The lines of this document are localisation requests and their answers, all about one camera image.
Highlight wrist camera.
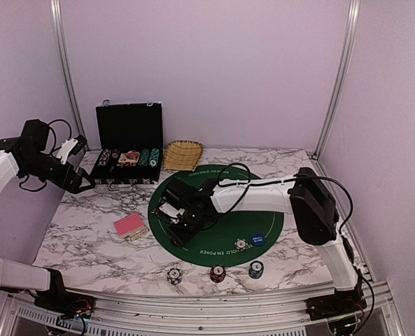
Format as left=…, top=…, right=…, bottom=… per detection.
left=55, top=134, right=87, bottom=165
left=155, top=202, right=183, bottom=223

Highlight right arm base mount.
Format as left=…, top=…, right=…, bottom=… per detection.
left=305, top=290, right=367, bottom=321

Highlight red black chips in case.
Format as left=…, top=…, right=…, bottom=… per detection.
left=111, top=150, right=120, bottom=159

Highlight card deck in case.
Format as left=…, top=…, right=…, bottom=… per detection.
left=118, top=153, right=140, bottom=167

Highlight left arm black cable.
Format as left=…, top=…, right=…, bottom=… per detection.
left=16, top=118, right=72, bottom=193

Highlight front aluminium rail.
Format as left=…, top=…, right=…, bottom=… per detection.
left=0, top=279, right=404, bottom=336

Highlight green chip row in case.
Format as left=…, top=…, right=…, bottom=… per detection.
left=138, top=148, right=150, bottom=167

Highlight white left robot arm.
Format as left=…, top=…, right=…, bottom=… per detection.
left=0, top=119, right=95, bottom=312

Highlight blue beige chips in case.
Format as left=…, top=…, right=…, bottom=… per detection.
left=97, top=149, right=111, bottom=167

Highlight aluminium frame post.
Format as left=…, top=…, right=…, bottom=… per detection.
left=312, top=0, right=361, bottom=160
left=50, top=0, right=86, bottom=137

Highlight woven bamboo tray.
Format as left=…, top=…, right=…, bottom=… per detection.
left=163, top=140, right=204, bottom=172

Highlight blue small blind button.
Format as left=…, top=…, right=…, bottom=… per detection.
left=251, top=233, right=266, bottom=246

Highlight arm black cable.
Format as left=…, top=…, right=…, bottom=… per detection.
left=206, top=161, right=376, bottom=316
left=16, top=118, right=72, bottom=193

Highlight blue beige chip stack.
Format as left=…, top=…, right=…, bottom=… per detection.
left=167, top=267, right=182, bottom=286

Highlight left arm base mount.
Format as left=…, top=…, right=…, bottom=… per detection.
left=34, top=293, right=95, bottom=318

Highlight round green poker mat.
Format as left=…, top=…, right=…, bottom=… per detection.
left=148, top=164, right=286, bottom=267

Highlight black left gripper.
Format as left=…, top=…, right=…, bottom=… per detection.
left=21, top=152, right=94, bottom=194

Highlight left aluminium frame post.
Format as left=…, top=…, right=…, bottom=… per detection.
left=50, top=0, right=86, bottom=137

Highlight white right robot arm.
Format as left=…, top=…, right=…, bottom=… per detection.
left=154, top=167, right=360, bottom=314

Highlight right aluminium frame post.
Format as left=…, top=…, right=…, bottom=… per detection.
left=312, top=0, right=361, bottom=160

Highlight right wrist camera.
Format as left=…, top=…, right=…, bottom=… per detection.
left=155, top=202, right=183, bottom=223

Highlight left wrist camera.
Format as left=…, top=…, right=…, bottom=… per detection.
left=55, top=134, right=87, bottom=165

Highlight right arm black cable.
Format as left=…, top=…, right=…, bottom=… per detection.
left=206, top=161, right=376, bottom=316

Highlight red playing card deck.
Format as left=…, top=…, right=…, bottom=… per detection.
left=114, top=213, right=148, bottom=240

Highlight green teal chip stack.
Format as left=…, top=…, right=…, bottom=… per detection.
left=248, top=260, right=264, bottom=279

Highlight black poker chip case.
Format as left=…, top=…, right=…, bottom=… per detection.
left=90, top=102, right=164, bottom=188

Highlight teal chip row in case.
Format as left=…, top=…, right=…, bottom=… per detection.
left=148, top=148, right=160, bottom=167

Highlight red black chip stack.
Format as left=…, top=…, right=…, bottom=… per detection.
left=210, top=265, right=226, bottom=283

